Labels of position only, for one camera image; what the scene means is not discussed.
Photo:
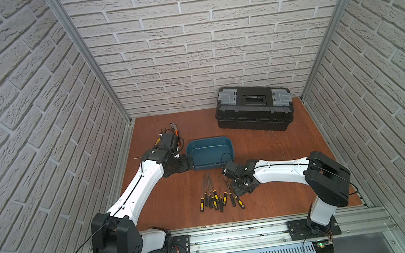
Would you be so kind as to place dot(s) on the aluminium corner post left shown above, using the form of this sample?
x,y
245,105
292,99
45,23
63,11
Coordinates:
x,y
68,25

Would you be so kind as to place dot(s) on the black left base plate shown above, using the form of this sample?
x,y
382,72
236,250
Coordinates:
x,y
177,244

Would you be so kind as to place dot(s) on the file seven yellow black handle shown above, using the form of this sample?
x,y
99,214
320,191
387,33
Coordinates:
x,y
225,191

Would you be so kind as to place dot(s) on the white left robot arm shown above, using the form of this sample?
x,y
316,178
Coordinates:
x,y
116,230

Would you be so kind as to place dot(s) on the file three yellow black handle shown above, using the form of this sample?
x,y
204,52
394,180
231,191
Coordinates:
x,y
209,192

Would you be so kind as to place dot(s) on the file one yellow black handle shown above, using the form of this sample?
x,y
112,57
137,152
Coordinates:
x,y
203,195

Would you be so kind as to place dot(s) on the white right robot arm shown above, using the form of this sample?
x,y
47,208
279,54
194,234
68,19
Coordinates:
x,y
327,178

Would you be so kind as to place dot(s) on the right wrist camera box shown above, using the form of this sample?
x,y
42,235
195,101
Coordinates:
x,y
230,170

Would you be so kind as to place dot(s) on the aluminium corner post right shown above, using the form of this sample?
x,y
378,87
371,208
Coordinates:
x,y
336,17

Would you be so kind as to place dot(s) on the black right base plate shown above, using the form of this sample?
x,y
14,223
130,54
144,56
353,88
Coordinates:
x,y
305,229

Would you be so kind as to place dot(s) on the aluminium front rail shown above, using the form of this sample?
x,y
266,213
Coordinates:
x,y
272,236

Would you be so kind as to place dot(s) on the right base circuit board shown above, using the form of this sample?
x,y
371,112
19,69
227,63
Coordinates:
x,y
322,246

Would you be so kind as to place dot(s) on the black plastic toolbox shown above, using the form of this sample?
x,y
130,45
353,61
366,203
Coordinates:
x,y
254,108

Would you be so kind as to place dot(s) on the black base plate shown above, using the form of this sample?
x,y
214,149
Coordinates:
x,y
305,229
177,244

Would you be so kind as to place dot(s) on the file eight yellow black handle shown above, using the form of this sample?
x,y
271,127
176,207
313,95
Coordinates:
x,y
230,194

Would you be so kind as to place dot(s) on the file five yellow black handle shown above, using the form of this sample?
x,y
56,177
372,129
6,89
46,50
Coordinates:
x,y
213,190

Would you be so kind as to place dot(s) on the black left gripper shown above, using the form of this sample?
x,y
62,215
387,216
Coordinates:
x,y
182,163

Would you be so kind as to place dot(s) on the aluminium corner post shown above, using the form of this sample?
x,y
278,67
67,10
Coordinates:
x,y
336,17
68,25

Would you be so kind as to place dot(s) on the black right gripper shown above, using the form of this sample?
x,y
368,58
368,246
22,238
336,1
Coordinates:
x,y
237,191

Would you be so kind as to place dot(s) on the teal plastic storage box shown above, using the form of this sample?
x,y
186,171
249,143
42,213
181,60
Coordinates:
x,y
211,153

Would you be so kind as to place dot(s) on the file four yellow black handle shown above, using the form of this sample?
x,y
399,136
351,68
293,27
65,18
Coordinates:
x,y
216,207

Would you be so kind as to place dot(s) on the orange handled pliers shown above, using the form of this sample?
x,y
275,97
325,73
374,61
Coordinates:
x,y
174,128

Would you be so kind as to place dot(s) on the file nine yellow black handle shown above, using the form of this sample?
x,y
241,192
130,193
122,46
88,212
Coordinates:
x,y
237,199

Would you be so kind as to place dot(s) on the file two yellow black handle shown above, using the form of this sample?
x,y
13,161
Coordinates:
x,y
206,191

